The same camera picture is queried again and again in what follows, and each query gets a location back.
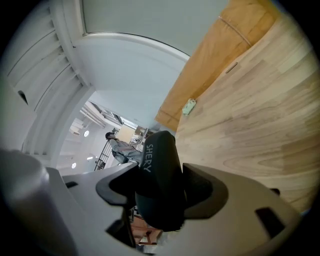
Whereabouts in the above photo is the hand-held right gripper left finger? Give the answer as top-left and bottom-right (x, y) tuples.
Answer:
(60, 162), (154, 256)

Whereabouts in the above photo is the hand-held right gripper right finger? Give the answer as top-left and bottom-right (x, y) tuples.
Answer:
(161, 162), (304, 256)

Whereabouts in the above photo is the black glasses case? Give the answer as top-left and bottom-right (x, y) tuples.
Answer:
(134, 130), (188, 232)

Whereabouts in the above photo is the small brown wooden stool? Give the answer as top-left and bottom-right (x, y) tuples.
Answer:
(129, 216), (164, 247)

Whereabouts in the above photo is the black metal railing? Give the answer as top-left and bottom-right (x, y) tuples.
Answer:
(93, 138), (113, 172)

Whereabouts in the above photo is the green wet wipes packet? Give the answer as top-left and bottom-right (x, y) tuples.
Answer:
(181, 98), (197, 116)

